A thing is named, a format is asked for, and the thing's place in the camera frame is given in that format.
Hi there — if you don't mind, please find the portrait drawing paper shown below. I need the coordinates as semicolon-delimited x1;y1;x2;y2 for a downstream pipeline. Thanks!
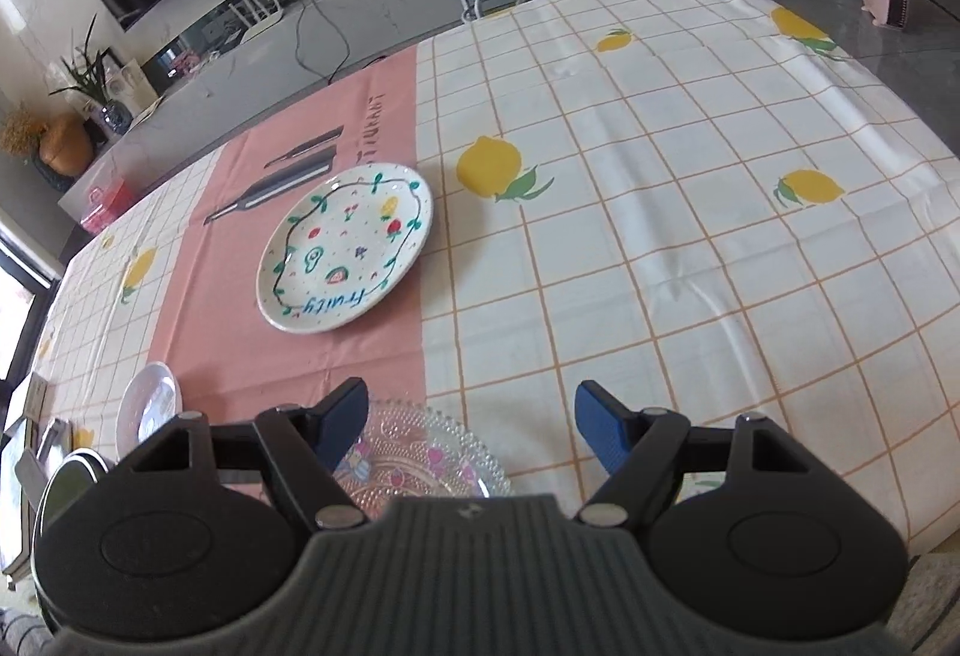
112;59;160;113

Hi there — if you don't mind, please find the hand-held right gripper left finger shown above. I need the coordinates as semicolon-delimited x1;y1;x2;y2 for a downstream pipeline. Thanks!
112;377;370;529

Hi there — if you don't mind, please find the clear glass patterned plate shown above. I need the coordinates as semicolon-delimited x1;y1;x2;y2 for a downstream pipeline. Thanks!
330;399;515;522

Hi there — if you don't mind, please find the pink box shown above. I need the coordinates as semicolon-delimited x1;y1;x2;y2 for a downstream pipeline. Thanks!
79;179;137;233

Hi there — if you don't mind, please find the white router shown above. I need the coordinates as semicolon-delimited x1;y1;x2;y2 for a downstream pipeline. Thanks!
229;0;284;38

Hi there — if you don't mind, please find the black power cable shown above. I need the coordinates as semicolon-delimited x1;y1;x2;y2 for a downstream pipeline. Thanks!
295;0;387;83

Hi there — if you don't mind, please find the fruit pattern ceramic plate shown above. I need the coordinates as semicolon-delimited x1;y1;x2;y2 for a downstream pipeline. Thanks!
256;161;434;334

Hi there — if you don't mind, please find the orange vase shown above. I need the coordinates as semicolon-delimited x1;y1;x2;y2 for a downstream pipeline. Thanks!
0;104;95;184

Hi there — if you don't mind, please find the lemon print checked tablecloth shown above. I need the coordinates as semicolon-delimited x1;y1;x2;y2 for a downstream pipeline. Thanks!
30;0;960;571

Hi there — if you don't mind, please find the potted plant in blue vase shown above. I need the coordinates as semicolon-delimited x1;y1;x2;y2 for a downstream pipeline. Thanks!
49;14;134;136

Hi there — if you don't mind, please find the small white plate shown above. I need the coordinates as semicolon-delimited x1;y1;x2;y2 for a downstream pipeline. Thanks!
116;362;181;462

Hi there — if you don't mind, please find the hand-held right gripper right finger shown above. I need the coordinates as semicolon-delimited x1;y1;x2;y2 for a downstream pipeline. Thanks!
574;381;815;528

